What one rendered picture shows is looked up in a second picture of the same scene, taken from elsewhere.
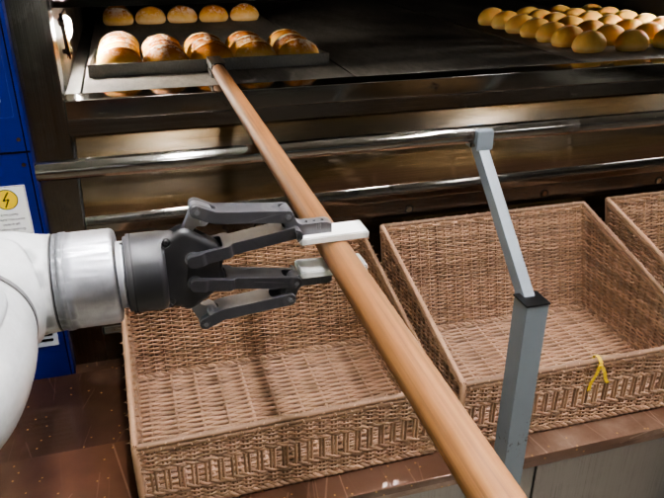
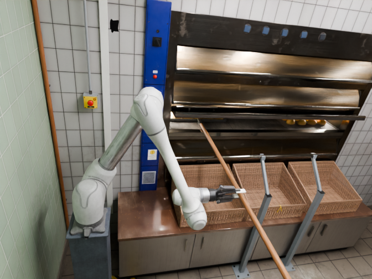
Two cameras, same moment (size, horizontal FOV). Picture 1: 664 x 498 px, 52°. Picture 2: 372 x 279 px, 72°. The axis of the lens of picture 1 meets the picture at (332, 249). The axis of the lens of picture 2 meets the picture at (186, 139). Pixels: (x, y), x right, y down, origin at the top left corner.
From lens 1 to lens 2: 101 cm
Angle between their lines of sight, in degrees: 4
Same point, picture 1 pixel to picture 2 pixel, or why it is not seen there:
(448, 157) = (251, 149)
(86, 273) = (205, 196)
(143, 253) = (213, 194)
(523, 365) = (264, 207)
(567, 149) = (280, 150)
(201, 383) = not seen: hidden behind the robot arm
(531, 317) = (268, 199)
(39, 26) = (168, 117)
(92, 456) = (165, 212)
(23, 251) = (197, 192)
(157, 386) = not seen: hidden behind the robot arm
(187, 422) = not seen: hidden behind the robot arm
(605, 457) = (278, 227)
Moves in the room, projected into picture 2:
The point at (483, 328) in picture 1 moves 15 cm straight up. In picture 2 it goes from (253, 190) to (257, 179)
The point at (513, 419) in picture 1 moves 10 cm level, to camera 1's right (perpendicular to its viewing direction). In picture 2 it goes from (260, 217) to (272, 219)
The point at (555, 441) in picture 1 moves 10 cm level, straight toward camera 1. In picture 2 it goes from (268, 222) to (265, 230)
